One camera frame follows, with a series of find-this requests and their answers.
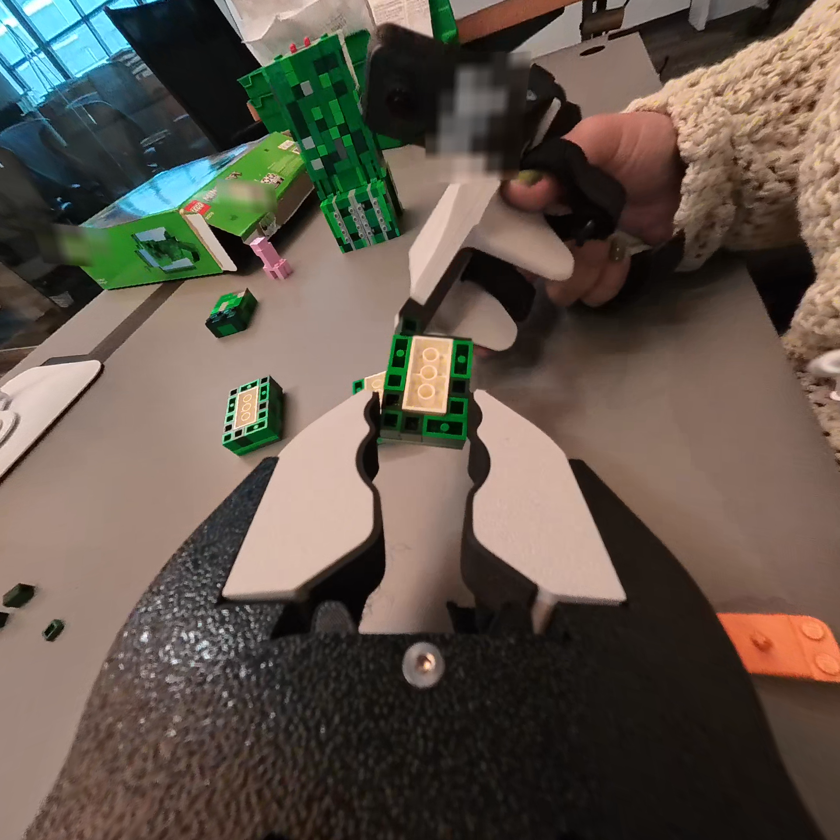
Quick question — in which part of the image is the green lego creeper figure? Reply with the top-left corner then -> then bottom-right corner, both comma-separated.
238,29 -> 404,255

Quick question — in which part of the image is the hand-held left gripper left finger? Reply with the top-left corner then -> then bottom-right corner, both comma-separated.
220,392 -> 387,603

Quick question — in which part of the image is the green lego set box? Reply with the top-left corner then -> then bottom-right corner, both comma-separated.
79,131 -> 316,291

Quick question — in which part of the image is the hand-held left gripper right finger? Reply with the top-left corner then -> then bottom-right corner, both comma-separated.
461,389 -> 629,636

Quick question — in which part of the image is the white pad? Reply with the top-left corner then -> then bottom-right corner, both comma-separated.
0,359 -> 105,481

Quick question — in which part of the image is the dark green brick cube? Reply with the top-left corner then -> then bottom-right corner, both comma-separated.
205,288 -> 259,340

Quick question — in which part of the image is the person's right hand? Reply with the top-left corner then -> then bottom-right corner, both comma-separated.
500,112 -> 688,311

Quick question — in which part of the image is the pink lego pig figure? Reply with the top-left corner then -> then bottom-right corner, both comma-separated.
249,236 -> 294,281

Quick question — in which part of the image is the person's knitted sweater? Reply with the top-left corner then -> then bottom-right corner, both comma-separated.
784,328 -> 840,463

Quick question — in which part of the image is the orange brick separator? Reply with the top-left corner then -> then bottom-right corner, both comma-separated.
717,612 -> 840,683

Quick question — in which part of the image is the small green brick foot block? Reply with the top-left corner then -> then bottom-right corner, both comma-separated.
221,375 -> 285,458

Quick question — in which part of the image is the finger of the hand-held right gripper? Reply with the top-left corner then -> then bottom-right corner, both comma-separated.
392,182 -> 575,334
423,279 -> 521,353

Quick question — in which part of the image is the black panel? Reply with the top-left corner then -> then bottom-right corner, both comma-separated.
105,0 -> 265,153

